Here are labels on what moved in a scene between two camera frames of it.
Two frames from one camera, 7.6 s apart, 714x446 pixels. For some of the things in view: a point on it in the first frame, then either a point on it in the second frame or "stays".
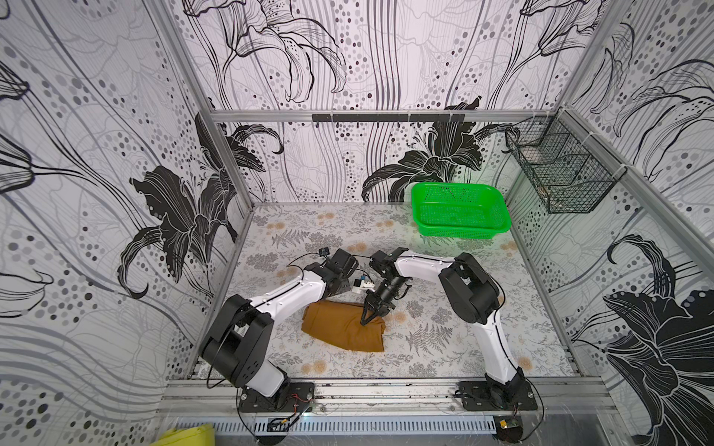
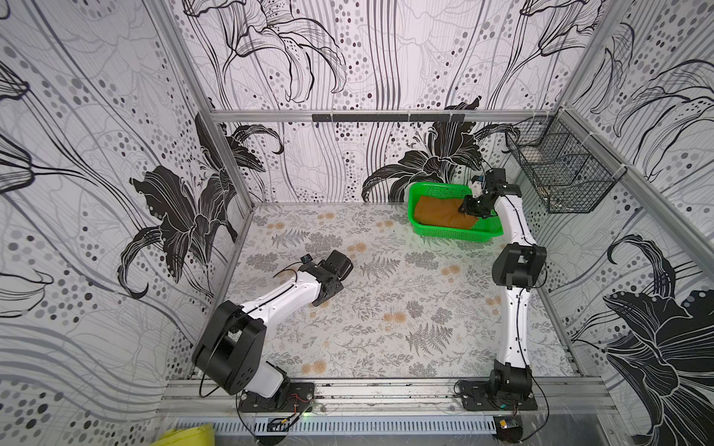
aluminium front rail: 556,396 stays
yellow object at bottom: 195,436 stays
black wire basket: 571,170 stays
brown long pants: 338,324 -> 442,212
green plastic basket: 460,210 stays
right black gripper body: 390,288 -> 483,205
